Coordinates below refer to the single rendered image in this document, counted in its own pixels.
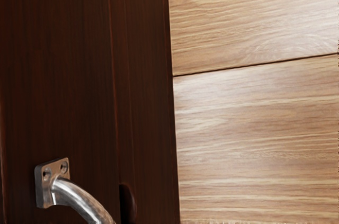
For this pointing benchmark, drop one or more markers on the dark brown wooden cabinet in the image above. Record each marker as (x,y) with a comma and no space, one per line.
(79,75)

